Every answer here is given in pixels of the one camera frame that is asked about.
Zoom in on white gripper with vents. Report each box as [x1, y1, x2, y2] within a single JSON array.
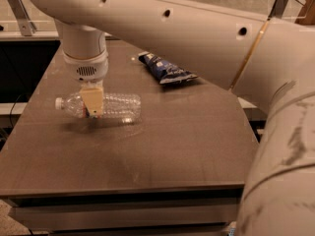
[[64, 51, 108, 117]]

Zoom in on clear plastic water bottle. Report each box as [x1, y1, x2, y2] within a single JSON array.
[[55, 92, 141, 123]]

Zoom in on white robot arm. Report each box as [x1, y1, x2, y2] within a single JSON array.
[[31, 0, 315, 236]]

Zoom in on blue chip bag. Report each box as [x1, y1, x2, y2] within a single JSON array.
[[138, 52, 198, 85]]

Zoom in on glass railing panel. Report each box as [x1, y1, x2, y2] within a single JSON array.
[[30, 0, 314, 40]]

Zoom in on black cable at left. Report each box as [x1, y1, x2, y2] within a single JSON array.
[[0, 93, 24, 143]]

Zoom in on left metal railing bracket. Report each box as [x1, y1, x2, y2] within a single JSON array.
[[7, 0, 36, 36]]

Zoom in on metal railing bracket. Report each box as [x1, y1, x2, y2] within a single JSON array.
[[7, 0, 36, 36], [268, 0, 288, 19]]

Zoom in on right metal railing bracket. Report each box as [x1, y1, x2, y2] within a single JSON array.
[[268, 0, 288, 19]]

